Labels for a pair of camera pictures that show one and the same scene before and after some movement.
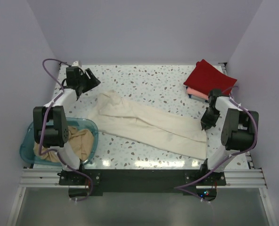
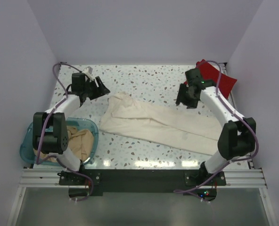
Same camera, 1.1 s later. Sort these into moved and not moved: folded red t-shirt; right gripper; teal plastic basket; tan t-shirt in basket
Moved: right gripper
Not moved: teal plastic basket; tan t-shirt in basket; folded red t-shirt
